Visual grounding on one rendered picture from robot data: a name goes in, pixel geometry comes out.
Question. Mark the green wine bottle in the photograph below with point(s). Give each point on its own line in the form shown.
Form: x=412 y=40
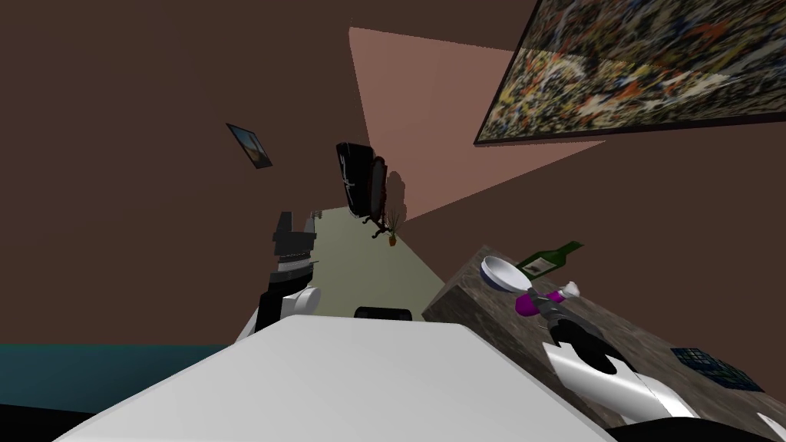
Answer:
x=546 y=261

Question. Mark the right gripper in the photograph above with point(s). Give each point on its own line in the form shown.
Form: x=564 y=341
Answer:
x=551 y=310

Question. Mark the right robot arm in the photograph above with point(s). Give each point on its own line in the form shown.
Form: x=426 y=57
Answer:
x=614 y=374

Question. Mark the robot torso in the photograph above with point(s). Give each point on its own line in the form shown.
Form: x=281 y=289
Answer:
x=344 y=380

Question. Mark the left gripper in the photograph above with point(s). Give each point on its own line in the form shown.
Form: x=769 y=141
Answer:
x=293 y=245

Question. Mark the dark blue grid rack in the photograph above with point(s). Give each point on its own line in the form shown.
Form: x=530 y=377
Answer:
x=715 y=368

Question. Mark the large speckled abstract painting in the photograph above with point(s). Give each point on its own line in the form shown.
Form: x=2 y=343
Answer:
x=638 y=73

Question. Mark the white bowl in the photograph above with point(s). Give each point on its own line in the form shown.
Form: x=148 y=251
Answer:
x=505 y=273

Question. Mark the potted plant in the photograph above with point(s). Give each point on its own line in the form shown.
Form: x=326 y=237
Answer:
x=392 y=232

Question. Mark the purple and white bottle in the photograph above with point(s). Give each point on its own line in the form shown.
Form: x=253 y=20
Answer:
x=525 y=305

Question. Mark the brown marble table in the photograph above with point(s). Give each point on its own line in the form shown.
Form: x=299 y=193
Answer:
x=485 y=319

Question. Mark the black armchair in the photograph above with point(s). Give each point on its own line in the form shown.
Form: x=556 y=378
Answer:
x=357 y=181

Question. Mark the small framed picture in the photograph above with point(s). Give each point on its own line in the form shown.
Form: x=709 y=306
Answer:
x=250 y=146

